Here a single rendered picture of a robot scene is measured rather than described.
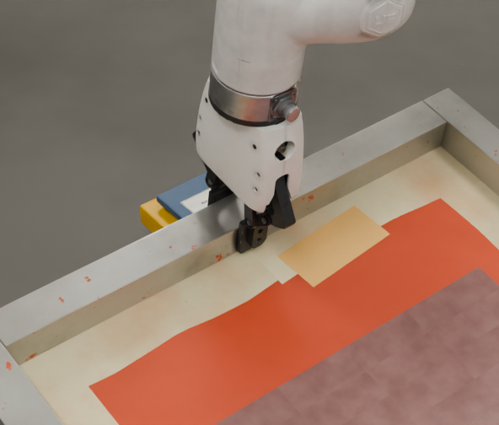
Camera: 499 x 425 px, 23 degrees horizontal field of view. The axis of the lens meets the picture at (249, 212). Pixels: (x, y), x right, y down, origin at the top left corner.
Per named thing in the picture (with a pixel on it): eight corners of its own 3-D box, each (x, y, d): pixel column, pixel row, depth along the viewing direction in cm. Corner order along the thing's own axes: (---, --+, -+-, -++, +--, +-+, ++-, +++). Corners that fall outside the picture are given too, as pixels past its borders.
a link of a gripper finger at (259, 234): (291, 208, 109) (282, 257, 114) (269, 186, 110) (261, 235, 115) (262, 223, 107) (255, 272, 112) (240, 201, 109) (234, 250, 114)
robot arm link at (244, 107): (331, 86, 100) (326, 111, 102) (264, 26, 104) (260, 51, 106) (259, 119, 96) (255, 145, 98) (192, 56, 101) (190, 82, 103)
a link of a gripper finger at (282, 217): (309, 213, 104) (283, 231, 109) (265, 134, 105) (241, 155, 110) (299, 219, 104) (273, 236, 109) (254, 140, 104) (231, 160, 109)
